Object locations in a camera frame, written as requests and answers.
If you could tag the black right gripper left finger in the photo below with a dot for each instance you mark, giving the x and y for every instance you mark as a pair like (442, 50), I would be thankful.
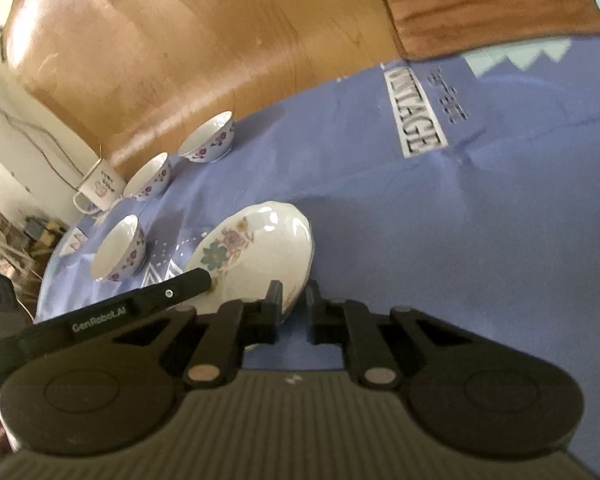
(237, 324)

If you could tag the white floral bowl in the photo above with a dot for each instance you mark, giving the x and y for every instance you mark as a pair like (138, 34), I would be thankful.
(210, 141)
(121, 252)
(150, 180)

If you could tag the white printed mug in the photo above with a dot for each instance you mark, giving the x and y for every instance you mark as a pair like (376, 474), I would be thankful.
(99, 189)

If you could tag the brown wooden board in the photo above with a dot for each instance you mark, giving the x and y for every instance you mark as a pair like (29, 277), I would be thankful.
(433, 28)

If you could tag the white floral oval plate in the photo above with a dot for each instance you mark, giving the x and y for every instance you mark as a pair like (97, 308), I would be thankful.
(261, 243)

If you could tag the cluttered debris pile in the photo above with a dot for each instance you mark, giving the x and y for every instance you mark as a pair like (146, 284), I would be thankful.
(25, 252)

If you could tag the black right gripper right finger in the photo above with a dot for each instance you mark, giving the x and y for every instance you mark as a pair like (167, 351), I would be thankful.
(349, 325)

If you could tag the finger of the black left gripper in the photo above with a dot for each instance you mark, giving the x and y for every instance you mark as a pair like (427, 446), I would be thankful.
(115, 312)

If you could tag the blue vintage tablecloth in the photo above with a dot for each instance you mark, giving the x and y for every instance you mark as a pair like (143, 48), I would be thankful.
(467, 188)

